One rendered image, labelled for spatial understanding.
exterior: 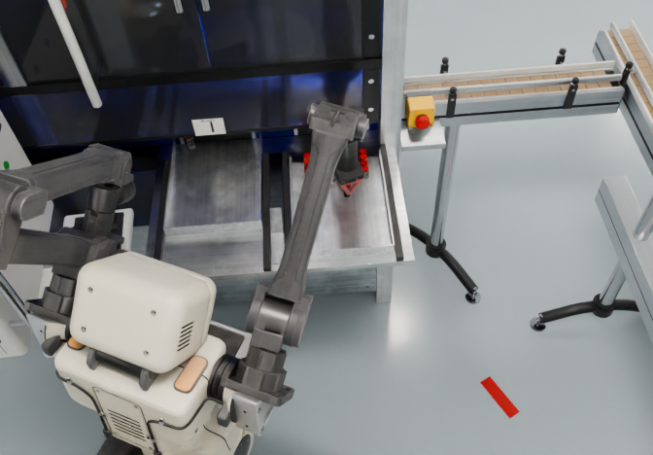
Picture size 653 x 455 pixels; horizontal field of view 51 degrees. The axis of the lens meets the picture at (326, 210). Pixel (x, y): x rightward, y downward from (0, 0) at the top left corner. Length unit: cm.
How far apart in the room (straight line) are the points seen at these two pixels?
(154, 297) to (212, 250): 68
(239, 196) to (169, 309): 82
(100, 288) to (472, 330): 176
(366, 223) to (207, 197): 45
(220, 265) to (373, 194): 46
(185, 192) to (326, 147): 83
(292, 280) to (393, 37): 76
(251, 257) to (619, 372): 150
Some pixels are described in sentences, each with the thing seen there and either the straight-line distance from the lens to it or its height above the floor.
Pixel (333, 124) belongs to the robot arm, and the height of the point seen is 149.
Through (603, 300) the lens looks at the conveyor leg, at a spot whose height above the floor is 18.
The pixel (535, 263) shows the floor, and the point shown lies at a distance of 289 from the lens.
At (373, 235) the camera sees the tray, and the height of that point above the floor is 88.
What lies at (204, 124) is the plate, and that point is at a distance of 191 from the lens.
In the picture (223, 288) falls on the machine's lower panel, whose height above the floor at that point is 20.
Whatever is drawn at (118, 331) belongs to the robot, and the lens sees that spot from 120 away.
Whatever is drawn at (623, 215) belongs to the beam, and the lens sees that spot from 241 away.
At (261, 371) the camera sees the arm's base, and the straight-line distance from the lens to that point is 122.
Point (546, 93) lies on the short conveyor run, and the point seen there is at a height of 93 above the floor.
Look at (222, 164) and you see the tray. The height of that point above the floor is 88.
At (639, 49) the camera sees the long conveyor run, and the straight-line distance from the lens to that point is 241.
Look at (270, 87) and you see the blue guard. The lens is 181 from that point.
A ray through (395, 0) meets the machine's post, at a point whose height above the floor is 138.
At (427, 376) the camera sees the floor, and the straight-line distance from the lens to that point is 257.
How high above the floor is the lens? 233
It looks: 51 degrees down
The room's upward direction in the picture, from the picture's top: 4 degrees counter-clockwise
